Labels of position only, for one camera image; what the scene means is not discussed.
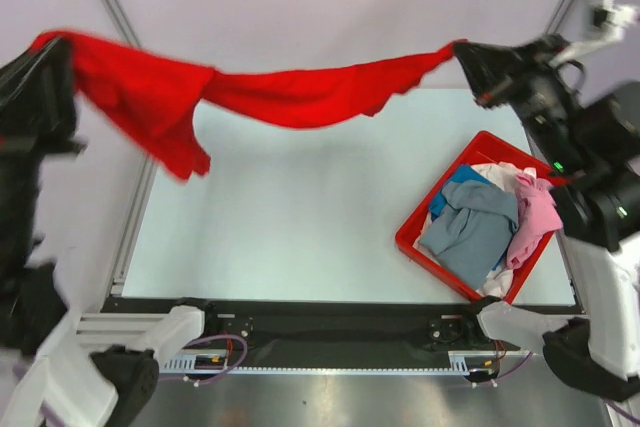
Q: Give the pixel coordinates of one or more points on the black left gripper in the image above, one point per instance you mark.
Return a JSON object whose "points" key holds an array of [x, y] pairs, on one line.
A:
{"points": [[37, 101]]}

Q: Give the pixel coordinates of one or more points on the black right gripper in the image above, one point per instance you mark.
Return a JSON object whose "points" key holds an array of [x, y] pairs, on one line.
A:
{"points": [[495, 73]]}

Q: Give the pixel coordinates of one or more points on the red t-shirt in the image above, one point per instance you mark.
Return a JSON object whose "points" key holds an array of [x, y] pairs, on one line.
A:
{"points": [[152, 99]]}

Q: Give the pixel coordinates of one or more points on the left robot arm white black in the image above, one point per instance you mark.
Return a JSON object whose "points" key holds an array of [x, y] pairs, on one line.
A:
{"points": [[63, 384]]}

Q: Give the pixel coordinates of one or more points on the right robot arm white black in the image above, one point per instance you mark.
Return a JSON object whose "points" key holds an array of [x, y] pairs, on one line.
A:
{"points": [[590, 148]]}

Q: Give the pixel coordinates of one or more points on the red plastic bin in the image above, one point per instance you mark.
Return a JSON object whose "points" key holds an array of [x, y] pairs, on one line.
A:
{"points": [[542, 279]]}

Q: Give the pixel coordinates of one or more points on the pink t-shirt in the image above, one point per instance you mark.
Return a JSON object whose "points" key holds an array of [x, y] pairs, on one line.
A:
{"points": [[537, 217]]}

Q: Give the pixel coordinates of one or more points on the grey-blue t-shirt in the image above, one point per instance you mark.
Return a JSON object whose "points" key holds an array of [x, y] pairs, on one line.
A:
{"points": [[471, 234]]}

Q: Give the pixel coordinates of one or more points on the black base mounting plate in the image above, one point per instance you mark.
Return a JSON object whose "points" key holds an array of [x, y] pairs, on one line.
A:
{"points": [[328, 335]]}

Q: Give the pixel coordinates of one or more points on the left aluminium corner post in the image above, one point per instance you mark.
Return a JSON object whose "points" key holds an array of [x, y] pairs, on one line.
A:
{"points": [[123, 26]]}

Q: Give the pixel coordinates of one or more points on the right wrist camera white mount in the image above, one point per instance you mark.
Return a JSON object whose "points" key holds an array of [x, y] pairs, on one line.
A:
{"points": [[606, 24]]}

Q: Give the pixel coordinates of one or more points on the aluminium front rail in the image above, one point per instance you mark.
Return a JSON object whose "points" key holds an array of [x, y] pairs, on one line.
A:
{"points": [[101, 330]]}

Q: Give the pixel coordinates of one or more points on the right grey cable duct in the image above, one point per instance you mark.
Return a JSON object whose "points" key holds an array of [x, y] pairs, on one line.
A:
{"points": [[475, 363]]}

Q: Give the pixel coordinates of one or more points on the grey cable duct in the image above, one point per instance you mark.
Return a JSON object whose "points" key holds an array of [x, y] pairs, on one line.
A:
{"points": [[208, 363], [475, 363]]}

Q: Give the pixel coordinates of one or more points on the left grey cable duct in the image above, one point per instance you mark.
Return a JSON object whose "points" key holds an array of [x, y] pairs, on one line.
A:
{"points": [[208, 363]]}

